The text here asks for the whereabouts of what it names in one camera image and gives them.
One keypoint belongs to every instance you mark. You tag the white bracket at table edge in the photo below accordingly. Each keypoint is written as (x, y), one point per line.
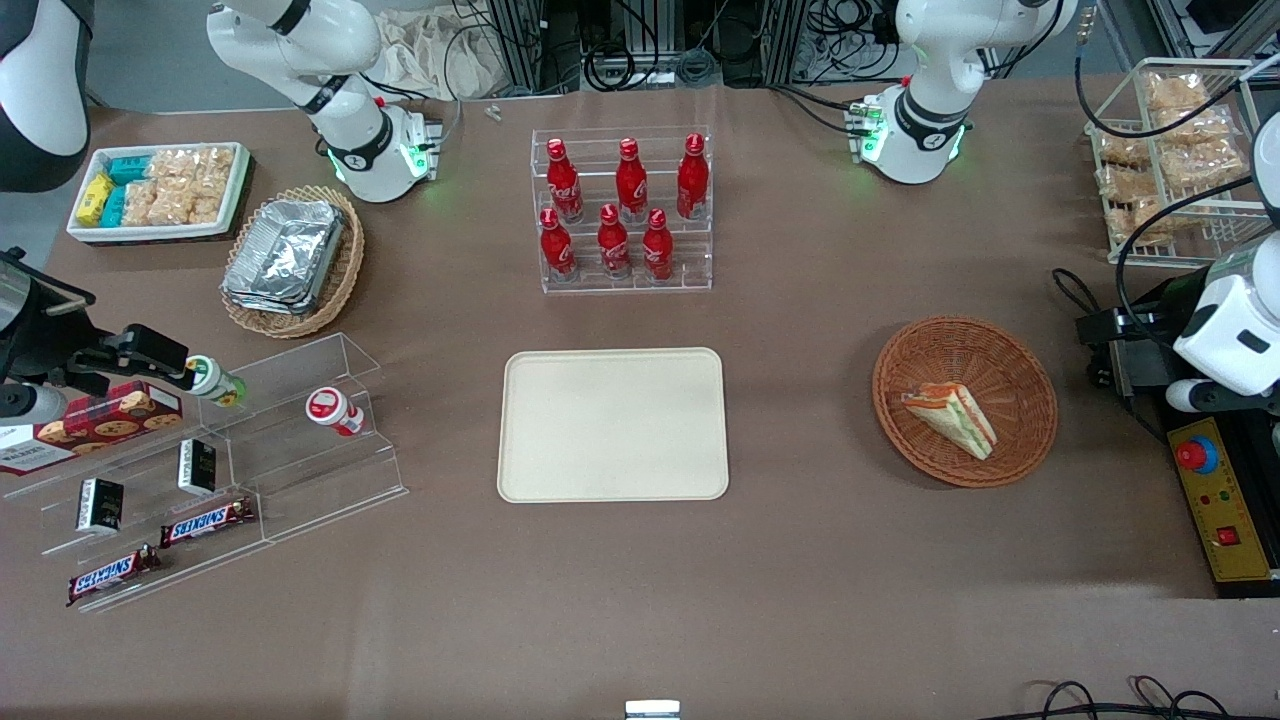
(652, 710)

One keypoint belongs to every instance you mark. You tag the clear acrylic step shelf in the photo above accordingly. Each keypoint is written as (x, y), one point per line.
(60, 548)
(330, 480)

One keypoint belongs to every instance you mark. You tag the light oval wicker basket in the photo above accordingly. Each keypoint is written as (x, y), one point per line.
(343, 275)

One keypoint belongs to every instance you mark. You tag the green capped small bottle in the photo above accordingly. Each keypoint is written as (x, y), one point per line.
(215, 380)

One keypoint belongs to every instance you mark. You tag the clear rice cracker packet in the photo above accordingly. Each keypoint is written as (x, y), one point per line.
(215, 168)
(180, 206)
(140, 204)
(172, 164)

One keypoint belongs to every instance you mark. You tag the brown round wicker basket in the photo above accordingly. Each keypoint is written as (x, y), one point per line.
(950, 345)

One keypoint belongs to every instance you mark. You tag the teal snack packet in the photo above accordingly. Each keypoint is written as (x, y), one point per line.
(113, 207)
(128, 168)

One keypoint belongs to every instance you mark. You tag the red tartan cookie box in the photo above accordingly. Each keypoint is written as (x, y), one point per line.
(100, 420)

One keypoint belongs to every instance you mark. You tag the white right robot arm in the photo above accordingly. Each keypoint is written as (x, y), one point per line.
(360, 150)

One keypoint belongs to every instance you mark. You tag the clear bagged fried snack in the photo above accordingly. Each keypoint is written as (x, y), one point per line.
(1205, 162)
(1175, 92)
(1145, 218)
(1125, 185)
(1195, 125)
(1125, 148)

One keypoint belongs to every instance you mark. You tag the cream plastic serving tray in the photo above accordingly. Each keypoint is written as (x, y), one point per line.
(600, 430)

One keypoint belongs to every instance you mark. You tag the aluminium frame post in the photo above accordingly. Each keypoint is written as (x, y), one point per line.
(520, 40)
(800, 40)

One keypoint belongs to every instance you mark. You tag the cream cloth bag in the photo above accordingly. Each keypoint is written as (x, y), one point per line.
(440, 55)

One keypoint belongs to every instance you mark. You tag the yellow snack packet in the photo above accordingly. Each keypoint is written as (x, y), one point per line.
(95, 198)

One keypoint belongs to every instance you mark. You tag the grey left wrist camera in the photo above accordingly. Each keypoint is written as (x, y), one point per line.
(1188, 396)

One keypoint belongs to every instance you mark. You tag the red cola bottle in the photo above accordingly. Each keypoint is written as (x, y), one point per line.
(657, 248)
(692, 178)
(556, 248)
(630, 182)
(563, 185)
(613, 245)

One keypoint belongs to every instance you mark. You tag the clear acrylic bottle rack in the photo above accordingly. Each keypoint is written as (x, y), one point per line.
(590, 287)

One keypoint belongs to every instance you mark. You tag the snickers chocolate bar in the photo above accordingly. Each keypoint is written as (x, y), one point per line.
(205, 522)
(110, 573)

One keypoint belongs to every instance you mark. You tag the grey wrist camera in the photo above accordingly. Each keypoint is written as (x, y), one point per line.
(1188, 396)
(30, 405)

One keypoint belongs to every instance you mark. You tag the white rectangular snack tray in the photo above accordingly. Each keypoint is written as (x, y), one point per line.
(150, 233)

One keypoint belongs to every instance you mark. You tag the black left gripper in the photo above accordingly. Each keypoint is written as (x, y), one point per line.
(1142, 357)

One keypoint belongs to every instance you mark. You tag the red capped small bottle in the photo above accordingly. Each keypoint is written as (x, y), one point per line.
(328, 408)

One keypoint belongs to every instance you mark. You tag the triangular sandwich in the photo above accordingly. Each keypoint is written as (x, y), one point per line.
(955, 415)

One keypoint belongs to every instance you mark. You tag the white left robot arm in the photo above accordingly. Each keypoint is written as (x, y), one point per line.
(915, 130)

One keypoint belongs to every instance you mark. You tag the black table-side machine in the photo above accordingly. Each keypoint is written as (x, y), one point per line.
(1240, 590)

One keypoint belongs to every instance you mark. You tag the small black box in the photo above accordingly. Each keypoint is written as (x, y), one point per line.
(197, 467)
(100, 505)

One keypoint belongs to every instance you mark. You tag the aluminium foil container stack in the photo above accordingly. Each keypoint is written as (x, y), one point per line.
(285, 255)

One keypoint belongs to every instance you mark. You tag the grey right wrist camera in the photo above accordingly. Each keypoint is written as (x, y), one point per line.
(30, 405)

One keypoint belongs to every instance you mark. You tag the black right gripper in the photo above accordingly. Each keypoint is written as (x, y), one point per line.
(52, 352)

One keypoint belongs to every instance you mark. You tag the yellow emergency stop control box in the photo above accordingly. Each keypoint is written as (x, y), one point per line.
(1225, 500)

